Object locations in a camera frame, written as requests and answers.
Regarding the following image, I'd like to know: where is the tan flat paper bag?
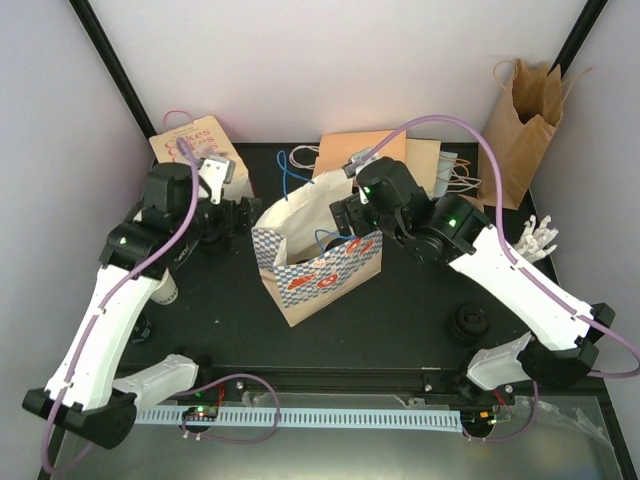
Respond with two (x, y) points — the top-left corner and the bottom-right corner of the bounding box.
(405, 139), (441, 194)

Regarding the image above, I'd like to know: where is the left black frame post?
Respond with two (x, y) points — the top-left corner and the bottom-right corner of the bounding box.
(69, 0), (156, 139)

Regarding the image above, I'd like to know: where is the Cakes printed paper bag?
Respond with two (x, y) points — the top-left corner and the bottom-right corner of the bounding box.
(149, 110), (255, 200)

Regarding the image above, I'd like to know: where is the light blue flat paper bag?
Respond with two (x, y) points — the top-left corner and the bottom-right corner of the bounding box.
(431, 151), (481, 198)

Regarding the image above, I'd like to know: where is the standing brown paper bag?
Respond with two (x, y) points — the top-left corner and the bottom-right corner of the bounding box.
(482, 59), (588, 210)

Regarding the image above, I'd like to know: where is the right black frame post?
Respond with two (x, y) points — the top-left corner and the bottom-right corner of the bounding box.
(549, 0), (608, 77)

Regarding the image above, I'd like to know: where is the blue checkered paper bag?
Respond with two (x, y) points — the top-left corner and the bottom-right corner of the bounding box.
(251, 151), (383, 327)

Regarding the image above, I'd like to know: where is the light blue cable duct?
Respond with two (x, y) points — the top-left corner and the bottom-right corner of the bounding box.
(136, 405), (463, 433)

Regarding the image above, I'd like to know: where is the near paper cup stack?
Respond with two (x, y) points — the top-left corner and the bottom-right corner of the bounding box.
(150, 270), (179, 305)

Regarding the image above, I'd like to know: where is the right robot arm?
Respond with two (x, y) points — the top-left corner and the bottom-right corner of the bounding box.
(330, 157), (615, 403)

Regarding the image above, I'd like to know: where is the orange flat paper bag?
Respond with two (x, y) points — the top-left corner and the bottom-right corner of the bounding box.
(289, 130), (391, 177)

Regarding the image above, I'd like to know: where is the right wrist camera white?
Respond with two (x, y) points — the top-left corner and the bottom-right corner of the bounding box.
(342, 147), (377, 178)

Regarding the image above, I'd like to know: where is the black coffee cup lids stack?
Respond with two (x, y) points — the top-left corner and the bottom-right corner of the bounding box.
(198, 234), (232, 256)

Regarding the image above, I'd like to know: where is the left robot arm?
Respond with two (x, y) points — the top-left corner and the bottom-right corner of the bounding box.
(22, 157), (260, 449)

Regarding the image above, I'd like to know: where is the black frame post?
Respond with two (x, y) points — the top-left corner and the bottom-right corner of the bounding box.
(69, 0), (156, 139)
(549, 0), (608, 77)

